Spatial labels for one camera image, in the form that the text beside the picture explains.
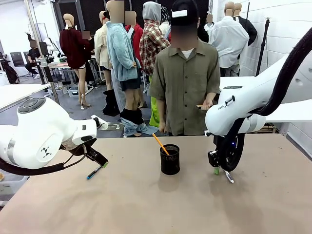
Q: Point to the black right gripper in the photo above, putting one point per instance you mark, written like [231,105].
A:
[234,146]

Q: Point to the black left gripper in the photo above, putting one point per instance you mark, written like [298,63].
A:
[90,151]

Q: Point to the person's right forearm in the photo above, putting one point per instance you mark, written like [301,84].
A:
[162,109]

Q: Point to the person's left forearm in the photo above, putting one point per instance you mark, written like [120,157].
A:
[211,97]

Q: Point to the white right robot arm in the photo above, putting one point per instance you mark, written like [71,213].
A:
[253,92]

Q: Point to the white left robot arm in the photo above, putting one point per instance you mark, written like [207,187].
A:
[36,136]

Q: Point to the black pen with blue tip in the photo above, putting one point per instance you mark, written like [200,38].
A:
[93,172]

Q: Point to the silver pen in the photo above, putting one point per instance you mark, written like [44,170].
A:
[229,177]

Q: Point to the black mesh pen holder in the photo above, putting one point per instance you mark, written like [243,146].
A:
[170,163]

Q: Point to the person's left hand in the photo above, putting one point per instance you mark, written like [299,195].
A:
[207,104]

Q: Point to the person's right hand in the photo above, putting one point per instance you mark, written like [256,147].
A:
[162,126]

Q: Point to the yellow pencil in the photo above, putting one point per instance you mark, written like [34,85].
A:
[159,143]

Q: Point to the neon green trousers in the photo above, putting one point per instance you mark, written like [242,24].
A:
[154,109]

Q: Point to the grey storage crate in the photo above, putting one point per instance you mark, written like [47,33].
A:
[72,91]

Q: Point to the person in olive shirt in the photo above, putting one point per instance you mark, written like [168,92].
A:
[185,87]

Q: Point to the clear plastic storage bin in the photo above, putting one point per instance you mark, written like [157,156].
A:
[11,185]

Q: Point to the white side table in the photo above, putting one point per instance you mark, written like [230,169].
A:
[17,93]

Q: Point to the mannequin in light blue fleece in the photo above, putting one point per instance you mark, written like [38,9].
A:
[122,53]

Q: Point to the mannequin in cream jacket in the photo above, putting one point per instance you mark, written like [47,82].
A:
[101,48]

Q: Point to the mannequin in maroon sweater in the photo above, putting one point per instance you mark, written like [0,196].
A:
[73,48]

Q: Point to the mannequin in white shirt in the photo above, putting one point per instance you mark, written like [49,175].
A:
[228,41]

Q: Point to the seated person in black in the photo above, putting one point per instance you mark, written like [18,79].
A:
[33,58]

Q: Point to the black tripod stand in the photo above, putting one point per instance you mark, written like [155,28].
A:
[263,46]

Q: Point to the mannequin in plaid shirt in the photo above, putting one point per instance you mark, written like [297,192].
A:
[152,46]

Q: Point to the silver metal pole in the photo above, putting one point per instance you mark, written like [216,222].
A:
[41,48]

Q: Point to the mannequin in red jacket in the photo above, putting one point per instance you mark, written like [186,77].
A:
[137,36]

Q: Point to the mannequin in black coat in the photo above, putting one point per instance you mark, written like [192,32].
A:
[248,29]

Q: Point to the black cap with white label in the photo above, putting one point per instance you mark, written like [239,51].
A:
[184,9]

